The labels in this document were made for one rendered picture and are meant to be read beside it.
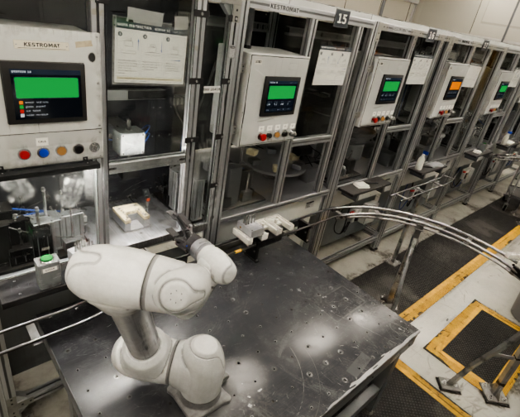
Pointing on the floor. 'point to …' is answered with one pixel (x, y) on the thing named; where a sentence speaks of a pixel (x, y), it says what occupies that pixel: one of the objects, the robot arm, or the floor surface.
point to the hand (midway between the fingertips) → (172, 222)
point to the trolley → (519, 180)
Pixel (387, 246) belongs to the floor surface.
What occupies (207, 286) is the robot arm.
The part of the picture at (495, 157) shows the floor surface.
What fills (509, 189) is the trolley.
